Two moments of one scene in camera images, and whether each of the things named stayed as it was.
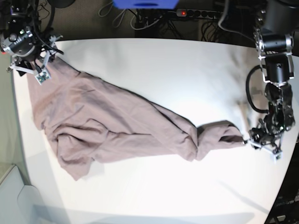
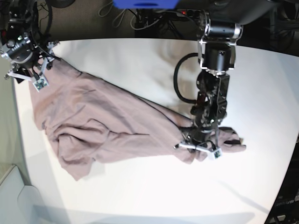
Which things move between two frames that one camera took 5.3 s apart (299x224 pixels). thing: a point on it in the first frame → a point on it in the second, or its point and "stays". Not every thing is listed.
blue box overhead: x=146 y=4 stays
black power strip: x=198 y=13 stays
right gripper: x=267 y=136 → x=203 y=136
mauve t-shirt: x=93 y=122 stays
